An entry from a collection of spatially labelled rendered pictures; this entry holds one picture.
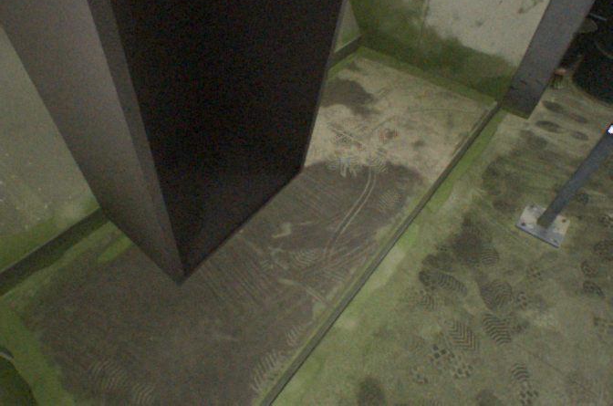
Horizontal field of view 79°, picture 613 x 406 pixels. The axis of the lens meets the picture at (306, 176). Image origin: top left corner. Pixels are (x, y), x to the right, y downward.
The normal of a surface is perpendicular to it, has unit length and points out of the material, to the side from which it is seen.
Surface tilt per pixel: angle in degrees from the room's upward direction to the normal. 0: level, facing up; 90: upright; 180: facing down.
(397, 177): 0
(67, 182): 57
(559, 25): 90
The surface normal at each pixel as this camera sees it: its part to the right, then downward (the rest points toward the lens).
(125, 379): 0.00, -0.68
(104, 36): 0.77, 0.58
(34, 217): 0.65, 0.02
